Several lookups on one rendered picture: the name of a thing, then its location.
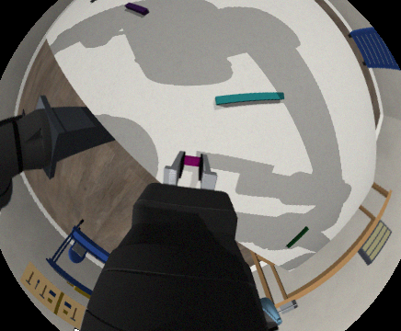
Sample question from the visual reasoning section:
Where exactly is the turquoise rod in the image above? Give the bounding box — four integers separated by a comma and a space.
215, 92, 284, 106

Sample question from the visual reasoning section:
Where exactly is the magenta rod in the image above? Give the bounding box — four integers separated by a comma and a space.
185, 155, 201, 166

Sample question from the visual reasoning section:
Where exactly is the dark green rod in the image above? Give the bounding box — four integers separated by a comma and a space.
287, 227, 308, 247

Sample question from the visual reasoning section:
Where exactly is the purple rod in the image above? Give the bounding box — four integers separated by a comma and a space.
124, 3, 149, 15

